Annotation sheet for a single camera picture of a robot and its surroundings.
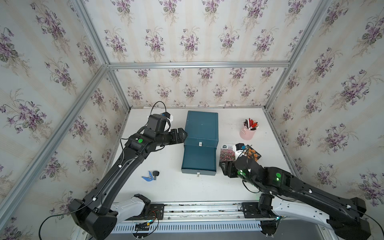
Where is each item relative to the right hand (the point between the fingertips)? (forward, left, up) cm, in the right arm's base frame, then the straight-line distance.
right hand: (225, 163), depth 71 cm
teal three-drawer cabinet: (+21, +11, +4) cm, 24 cm away
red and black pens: (+32, -22, -9) cm, 39 cm away
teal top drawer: (+11, +12, +1) cm, 16 cm away
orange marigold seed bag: (+15, -21, -18) cm, 32 cm away
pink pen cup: (+26, -18, -11) cm, 33 cm away
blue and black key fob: (0, +38, -15) cm, 41 cm away
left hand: (+9, +21, +9) cm, 25 cm away
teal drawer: (+4, +13, -5) cm, 14 cm away
